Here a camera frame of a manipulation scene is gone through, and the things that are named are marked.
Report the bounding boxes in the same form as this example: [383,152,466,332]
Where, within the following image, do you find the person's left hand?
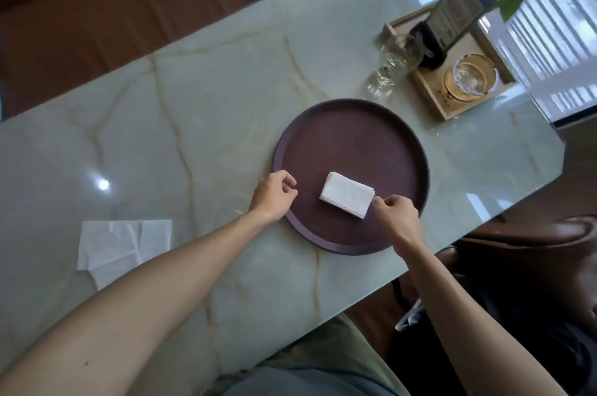
[249,170,299,226]

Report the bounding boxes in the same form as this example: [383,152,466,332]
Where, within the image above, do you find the person's right hand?
[372,195,424,252]

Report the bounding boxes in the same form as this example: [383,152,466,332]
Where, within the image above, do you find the stack of white napkins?
[319,171,377,220]

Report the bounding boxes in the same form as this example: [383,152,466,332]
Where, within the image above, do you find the round dark brown tray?
[272,98,430,256]

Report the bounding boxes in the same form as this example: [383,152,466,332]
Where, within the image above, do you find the person's left forearm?
[0,210,274,396]

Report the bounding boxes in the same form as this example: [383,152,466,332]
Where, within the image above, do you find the person's right forearm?
[393,235,569,396]

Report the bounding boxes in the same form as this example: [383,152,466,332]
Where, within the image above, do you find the rectangular wooden tray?
[383,4,517,122]

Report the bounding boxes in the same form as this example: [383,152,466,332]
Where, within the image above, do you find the olive green trousers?
[205,314,411,396]

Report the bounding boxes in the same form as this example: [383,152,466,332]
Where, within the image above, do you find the clear drinking glass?
[367,33,424,98]

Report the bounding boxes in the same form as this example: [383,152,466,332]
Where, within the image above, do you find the gold rimmed glass ashtray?
[443,54,500,102]

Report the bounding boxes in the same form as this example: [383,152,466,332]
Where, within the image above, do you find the brown leather chair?
[438,216,597,322]

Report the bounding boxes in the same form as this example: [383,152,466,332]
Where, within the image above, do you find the unfolded white paper napkin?
[77,219,173,291]

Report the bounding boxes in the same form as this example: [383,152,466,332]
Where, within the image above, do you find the grey shirt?
[233,365,388,396]

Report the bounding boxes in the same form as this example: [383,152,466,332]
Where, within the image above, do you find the black table sign holder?
[410,0,499,70]

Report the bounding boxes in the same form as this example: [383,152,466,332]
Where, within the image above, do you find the white window blinds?
[459,0,597,123]

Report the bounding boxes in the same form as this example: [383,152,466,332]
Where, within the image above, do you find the brown leather sofa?
[0,0,374,121]

